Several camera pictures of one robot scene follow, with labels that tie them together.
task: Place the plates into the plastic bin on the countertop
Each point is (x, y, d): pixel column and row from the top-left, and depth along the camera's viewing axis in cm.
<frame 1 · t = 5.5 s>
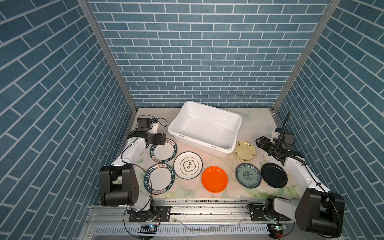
left hand: (158, 136, 90), fingers open
right hand: (260, 140, 87), fingers open
white plastic bin: (208, 128, 114), on the table
yellow plate: (244, 150, 99), on the table
black plate: (273, 172, 86), point 4 cm above the table
green patterned plate: (248, 175, 88), on the table
orange plate: (214, 179, 87), on the table
white plate black pattern: (188, 165, 92), on the table
upper green rimmed white plate: (164, 153, 96), on the table
lower green rimmed white plate: (162, 178, 86), on the table

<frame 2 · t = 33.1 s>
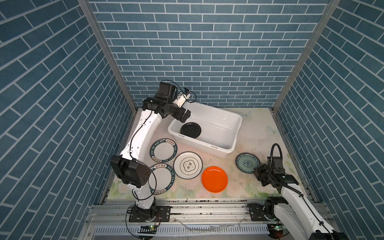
left hand: (182, 109, 79), fingers open
right hand: (251, 167, 86), fingers closed
black plate: (191, 129, 110), on the table
green patterned plate: (246, 162, 93), on the table
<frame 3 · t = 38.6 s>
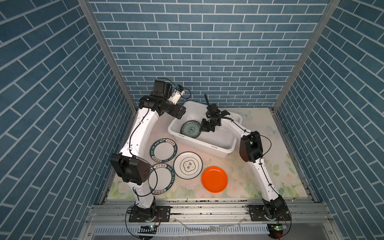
left hand: (177, 106, 80), fingers open
right hand: (198, 128, 102), fingers closed
green patterned plate: (191, 128, 107), point 3 cm above the table
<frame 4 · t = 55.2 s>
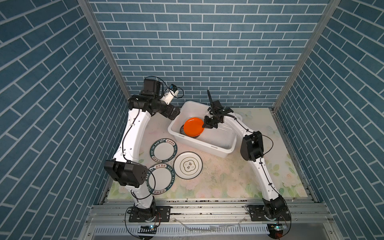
left hand: (171, 106, 77), fingers open
right hand: (201, 124, 102), fingers closed
orange plate: (193, 126, 106), point 5 cm above the table
